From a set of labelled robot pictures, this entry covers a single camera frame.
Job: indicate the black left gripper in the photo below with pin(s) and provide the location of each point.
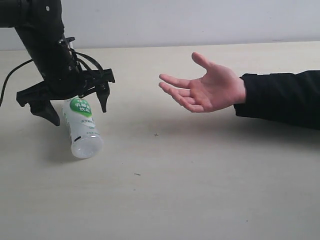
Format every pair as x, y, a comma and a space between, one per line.
40, 95

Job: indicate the white bottle green label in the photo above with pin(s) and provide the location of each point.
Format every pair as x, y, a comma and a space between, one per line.
86, 141

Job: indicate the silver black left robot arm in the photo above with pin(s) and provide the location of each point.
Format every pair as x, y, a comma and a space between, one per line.
66, 72

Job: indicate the black sleeved forearm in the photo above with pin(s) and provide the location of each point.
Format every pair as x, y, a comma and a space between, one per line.
288, 98

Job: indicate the person's open bare hand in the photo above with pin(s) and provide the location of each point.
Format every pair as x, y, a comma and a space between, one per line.
217, 89

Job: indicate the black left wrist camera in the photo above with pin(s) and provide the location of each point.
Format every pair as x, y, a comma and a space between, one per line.
69, 42

